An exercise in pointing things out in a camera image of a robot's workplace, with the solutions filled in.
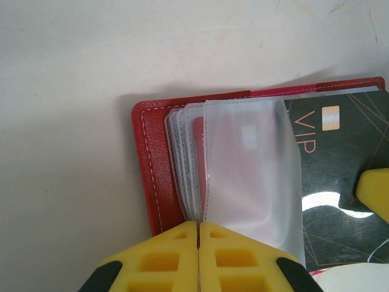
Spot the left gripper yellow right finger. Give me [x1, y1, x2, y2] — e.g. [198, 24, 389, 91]
[198, 221, 323, 292]

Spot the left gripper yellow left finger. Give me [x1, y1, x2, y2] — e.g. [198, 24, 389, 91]
[77, 221, 200, 292]

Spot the red leather card holder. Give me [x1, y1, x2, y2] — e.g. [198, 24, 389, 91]
[131, 76, 389, 271]

